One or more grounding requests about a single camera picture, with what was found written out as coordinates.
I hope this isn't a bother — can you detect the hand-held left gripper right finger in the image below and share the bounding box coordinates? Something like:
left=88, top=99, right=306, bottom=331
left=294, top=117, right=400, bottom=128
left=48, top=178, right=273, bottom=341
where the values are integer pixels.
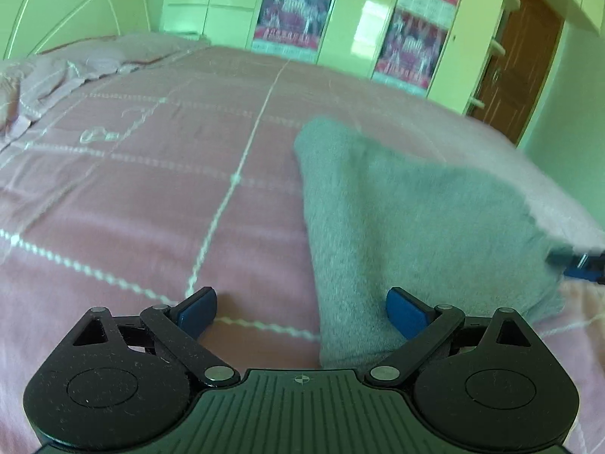
left=364, top=287, right=536, bottom=387

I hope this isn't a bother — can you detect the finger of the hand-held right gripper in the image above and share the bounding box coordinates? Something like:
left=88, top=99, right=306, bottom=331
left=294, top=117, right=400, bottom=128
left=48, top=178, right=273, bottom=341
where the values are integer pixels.
left=546, top=245, right=605, bottom=287

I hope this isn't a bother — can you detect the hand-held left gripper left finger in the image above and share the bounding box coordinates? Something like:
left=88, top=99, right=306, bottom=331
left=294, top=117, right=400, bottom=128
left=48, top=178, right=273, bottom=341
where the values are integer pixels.
left=70, top=286, right=241, bottom=387

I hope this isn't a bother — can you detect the pink checkered bed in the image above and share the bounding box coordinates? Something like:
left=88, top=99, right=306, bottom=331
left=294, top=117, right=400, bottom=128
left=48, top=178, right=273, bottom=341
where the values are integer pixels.
left=0, top=40, right=605, bottom=454

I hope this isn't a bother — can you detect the brown wooden door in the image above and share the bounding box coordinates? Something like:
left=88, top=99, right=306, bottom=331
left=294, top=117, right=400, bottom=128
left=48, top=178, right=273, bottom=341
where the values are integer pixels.
left=468, top=0, right=566, bottom=146

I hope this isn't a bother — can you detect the white rounded corner shelf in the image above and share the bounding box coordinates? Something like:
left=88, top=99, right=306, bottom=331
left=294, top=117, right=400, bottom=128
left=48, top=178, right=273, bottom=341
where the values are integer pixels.
left=465, top=0, right=521, bottom=110

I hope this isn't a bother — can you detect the glossy white wardrobe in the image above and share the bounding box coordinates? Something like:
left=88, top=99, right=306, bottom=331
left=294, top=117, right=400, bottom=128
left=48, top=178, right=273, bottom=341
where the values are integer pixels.
left=160, top=0, right=518, bottom=115

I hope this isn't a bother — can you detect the white arched headboard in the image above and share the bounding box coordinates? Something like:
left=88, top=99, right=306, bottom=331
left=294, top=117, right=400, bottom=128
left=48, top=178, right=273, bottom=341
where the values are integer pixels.
left=0, top=0, right=153, bottom=62

